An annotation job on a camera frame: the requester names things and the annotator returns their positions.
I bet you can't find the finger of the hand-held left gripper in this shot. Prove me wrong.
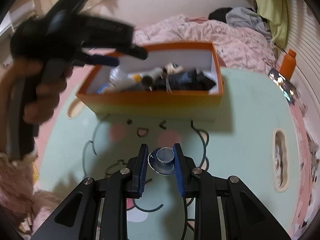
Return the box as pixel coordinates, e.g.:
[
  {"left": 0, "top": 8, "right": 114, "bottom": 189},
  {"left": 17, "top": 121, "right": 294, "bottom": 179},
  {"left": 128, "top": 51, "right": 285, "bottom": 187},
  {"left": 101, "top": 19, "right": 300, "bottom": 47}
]
[
  {"left": 110, "top": 41, "right": 148, "bottom": 61},
  {"left": 71, "top": 52, "right": 120, "bottom": 68}
]

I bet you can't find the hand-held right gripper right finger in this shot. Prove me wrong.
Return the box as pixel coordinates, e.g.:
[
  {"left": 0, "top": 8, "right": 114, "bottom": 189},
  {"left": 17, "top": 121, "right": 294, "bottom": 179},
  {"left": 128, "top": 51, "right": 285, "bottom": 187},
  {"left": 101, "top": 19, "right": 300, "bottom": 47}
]
[{"left": 174, "top": 143, "right": 293, "bottom": 240}]

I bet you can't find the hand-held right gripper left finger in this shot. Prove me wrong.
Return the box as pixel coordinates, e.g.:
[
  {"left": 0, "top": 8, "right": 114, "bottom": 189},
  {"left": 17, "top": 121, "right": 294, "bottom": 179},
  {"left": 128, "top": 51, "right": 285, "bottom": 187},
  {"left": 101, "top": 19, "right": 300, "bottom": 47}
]
[{"left": 30, "top": 144, "right": 150, "bottom": 240}]

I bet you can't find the small round glass cup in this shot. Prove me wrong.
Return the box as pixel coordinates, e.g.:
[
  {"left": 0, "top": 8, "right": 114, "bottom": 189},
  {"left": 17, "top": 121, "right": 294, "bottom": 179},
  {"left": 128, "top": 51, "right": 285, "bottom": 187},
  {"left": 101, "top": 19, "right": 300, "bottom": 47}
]
[{"left": 147, "top": 147, "right": 177, "bottom": 176}]

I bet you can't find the orange cardboard box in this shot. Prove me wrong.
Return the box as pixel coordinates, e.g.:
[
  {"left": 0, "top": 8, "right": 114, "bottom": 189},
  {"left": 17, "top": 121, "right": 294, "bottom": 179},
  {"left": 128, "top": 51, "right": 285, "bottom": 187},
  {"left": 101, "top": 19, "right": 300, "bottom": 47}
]
[{"left": 76, "top": 42, "right": 224, "bottom": 117}]

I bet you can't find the person's left forearm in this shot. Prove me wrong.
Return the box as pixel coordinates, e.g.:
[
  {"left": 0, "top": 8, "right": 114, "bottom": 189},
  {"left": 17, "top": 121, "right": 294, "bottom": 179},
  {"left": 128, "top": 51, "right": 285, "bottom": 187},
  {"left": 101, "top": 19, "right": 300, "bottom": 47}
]
[{"left": 0, "top": 152, "right": 63, "bottom": 235}]

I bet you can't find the dark cylindrical container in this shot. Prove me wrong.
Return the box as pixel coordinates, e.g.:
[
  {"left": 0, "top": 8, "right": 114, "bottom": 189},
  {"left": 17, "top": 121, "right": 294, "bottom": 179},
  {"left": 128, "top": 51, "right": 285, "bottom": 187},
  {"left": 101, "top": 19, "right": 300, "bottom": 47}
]
[{"left": 141, "top": 76, "right": 155, "bottom": 91}]

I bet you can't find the person's left hand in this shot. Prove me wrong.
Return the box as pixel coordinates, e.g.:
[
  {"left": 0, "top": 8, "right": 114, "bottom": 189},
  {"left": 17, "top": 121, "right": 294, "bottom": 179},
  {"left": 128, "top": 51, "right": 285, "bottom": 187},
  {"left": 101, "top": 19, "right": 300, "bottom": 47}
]
[{"left": 0, "top": 62, "right": 74, "bottom": 153}]

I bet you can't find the clear plastic wrapped white item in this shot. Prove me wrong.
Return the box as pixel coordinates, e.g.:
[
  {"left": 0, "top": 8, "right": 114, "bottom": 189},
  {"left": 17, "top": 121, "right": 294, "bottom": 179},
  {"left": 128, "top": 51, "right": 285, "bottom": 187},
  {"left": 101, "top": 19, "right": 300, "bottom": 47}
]
[{"left": 109, "top": 65, "right": 130, "bottom": 85}]

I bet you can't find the white tube with yellow cap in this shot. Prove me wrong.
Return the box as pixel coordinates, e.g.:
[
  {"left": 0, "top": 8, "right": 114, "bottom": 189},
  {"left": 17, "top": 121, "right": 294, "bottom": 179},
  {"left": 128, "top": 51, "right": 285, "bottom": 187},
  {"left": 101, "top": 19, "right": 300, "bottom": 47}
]
[{"left": 115, "top": 73, "right": 143, "bottom": 90}]

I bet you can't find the plain white tube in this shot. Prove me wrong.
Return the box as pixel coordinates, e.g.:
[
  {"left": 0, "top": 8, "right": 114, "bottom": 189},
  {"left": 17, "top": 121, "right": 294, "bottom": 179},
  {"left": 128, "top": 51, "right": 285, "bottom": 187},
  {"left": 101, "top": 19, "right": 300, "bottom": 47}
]
[{"left": 140, "top": 67, "right": 163, "bottom": 79}]

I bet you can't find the blue rimmed lid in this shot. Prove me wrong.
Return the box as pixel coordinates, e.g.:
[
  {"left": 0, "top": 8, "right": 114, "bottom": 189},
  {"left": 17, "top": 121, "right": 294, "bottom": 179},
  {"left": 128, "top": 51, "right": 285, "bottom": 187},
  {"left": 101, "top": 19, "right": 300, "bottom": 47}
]
[{"left": 96, "top": 84, "right": 117, "bottom": 95}]

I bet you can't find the white and black printed packet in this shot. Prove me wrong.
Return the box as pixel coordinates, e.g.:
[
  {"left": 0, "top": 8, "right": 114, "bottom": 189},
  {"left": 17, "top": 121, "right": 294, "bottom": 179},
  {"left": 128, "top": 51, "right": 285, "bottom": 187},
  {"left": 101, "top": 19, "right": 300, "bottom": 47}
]
[{"left": 164, "top": 62, "right": 186, "bottom": 74}]

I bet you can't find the dark cloth with lace trim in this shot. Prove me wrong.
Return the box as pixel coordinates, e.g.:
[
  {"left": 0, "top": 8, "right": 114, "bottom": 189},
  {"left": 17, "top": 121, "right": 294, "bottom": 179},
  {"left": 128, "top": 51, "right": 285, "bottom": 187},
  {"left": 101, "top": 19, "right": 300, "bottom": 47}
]
[{"left": 153, "top": 69, "right": 217, "bottom": 92}]

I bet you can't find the pink floral blanket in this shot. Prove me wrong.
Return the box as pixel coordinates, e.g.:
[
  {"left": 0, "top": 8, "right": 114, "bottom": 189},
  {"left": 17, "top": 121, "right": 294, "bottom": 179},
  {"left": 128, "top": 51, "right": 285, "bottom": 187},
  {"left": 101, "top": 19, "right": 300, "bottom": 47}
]
[{"left": 132, "top": 14, "right": 320, "bottom": 233}]

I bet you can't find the black clothing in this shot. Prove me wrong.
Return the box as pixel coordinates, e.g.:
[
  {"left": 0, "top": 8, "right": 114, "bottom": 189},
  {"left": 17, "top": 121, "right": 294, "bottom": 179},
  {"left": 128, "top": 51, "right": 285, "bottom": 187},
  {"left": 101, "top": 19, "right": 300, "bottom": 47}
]
[{"left": 208, "top": 7, "right": 234, "bottom": 20}]

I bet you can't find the grey clothing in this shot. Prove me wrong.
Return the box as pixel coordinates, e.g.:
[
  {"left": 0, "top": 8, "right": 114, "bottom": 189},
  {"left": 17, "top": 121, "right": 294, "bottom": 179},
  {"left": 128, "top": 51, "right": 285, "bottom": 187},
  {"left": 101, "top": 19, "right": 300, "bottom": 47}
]
[{"left": 225, "top": 7, "right": 272, "bottom": 40}]

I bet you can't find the phone with lit screen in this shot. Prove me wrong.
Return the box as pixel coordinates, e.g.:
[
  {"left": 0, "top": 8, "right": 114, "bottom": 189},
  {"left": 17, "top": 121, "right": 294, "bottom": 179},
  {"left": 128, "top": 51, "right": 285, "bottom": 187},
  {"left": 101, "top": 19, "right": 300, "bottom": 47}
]
[{"left": 268, "top": 68, "right": 296, "bottom": 105}]

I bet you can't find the yellow-green cloth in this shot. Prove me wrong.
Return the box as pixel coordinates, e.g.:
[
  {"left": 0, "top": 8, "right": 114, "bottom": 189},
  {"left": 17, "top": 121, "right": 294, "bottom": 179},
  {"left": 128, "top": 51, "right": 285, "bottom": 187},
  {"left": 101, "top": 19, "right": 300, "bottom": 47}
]
[{"left": 251, "top": 0, "right": 289, "bottom": 49}]

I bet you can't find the orange bottle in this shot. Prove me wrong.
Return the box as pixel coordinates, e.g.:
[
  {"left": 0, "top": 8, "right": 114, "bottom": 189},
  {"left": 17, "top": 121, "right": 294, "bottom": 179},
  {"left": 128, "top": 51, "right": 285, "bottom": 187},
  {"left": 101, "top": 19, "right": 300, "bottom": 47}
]
[{"left": 279, "top": 49, "right": 297, "bottom": 80}]

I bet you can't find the white louvered door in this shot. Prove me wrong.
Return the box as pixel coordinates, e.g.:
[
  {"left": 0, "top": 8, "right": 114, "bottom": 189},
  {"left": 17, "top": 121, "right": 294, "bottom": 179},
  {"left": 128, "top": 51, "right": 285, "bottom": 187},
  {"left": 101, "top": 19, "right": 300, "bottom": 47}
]
[{"left": 285, "top": 0, "right": 320, "bottom": 100}]

